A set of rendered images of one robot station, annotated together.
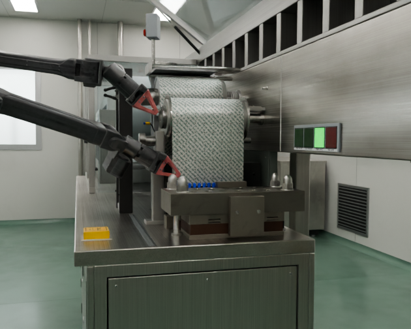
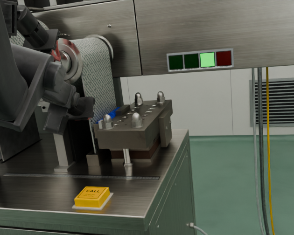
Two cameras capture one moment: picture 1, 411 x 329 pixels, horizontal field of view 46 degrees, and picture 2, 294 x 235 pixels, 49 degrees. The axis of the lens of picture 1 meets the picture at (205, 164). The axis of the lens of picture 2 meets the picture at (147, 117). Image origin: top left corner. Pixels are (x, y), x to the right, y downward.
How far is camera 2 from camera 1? 1.20 m
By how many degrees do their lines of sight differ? 58
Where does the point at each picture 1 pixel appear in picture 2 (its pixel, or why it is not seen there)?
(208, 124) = (96, 63)
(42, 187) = not seen: outside the picture
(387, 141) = (286, 55)
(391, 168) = not seen: hidden behind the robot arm
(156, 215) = (69, 160)
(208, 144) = (99, 81)
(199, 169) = (99, 104)
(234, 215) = (165, 130)
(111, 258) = (155, 205)
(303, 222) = not seen: hidden behind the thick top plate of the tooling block
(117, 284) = (157, 225)
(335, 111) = (225, 40)
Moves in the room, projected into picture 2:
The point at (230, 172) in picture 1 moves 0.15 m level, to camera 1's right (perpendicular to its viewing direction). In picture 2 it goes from (111, 100) to (132, 92)
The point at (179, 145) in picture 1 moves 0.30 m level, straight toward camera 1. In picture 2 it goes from (87, 87) to (172, 85)
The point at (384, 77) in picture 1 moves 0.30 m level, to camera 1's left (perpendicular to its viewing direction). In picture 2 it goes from (282, 17) to (262, 20)
